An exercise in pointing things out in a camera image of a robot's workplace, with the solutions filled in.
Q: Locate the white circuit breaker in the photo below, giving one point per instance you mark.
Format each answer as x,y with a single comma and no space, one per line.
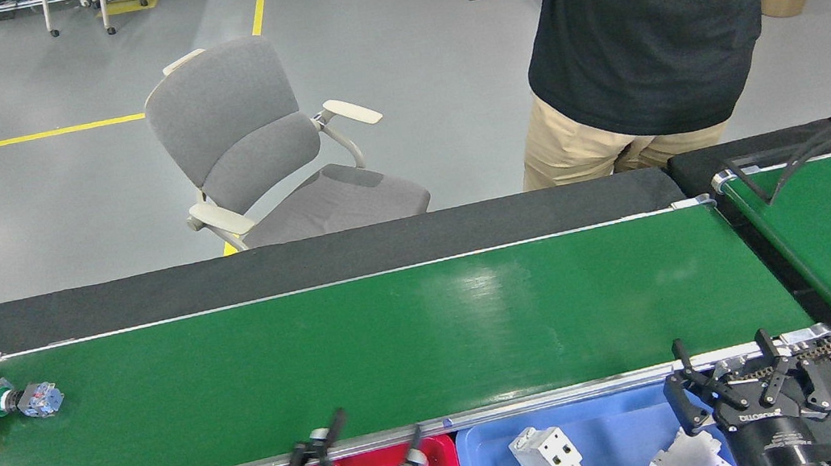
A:
549,458
684,463

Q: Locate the blue plastic tray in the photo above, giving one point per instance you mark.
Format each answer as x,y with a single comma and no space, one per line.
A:
614,432

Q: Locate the long green conveyor belt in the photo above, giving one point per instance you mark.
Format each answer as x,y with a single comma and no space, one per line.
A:
397,333

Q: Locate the person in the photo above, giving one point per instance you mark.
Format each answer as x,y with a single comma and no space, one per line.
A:
661,11

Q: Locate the grey office chair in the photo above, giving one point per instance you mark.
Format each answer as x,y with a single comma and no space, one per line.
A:
218,98

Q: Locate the white wheeled stand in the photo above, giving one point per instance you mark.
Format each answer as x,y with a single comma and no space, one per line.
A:
106,12

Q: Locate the black guide bracket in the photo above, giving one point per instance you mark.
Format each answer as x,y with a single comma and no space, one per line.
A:
810,145

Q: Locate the green push button switch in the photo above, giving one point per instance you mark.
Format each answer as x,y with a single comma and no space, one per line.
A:
40,399

